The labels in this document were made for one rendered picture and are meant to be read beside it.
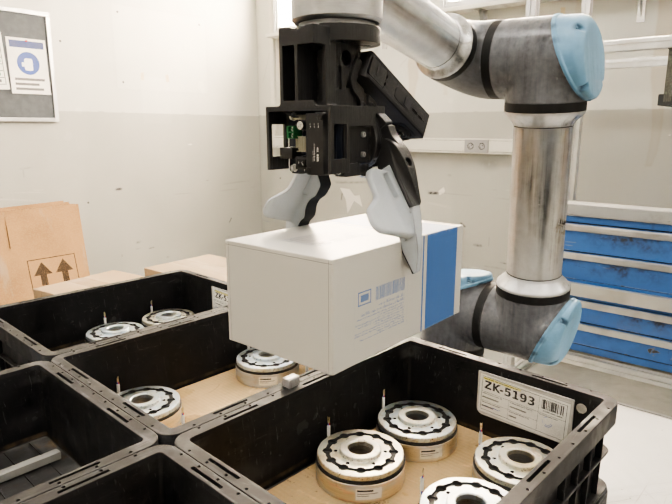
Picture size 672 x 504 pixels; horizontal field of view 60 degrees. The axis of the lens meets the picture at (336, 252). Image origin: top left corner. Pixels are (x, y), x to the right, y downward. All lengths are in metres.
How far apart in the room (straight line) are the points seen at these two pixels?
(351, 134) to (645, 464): 0.80
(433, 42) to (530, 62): 0.14
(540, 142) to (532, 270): 0.20
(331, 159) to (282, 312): 0.13
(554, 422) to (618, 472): 0.31
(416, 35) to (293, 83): 0.35
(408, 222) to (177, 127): 3.83
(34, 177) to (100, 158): 0.42
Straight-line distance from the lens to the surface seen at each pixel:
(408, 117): 0.55
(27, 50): 3.80
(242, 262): 0.49
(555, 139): 0.90
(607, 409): 0.72
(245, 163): 4.65
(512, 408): 0.79
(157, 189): 4.17
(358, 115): 0.47
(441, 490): 0.66
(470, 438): 0.82
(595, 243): 2.50
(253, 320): 0.49
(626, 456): 1.12
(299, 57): 0.47
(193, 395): 0.93
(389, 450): 0.72
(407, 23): 0.78
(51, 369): 0.83
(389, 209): 0.47
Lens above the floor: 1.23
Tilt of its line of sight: 12 degrees down
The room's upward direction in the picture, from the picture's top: straight up
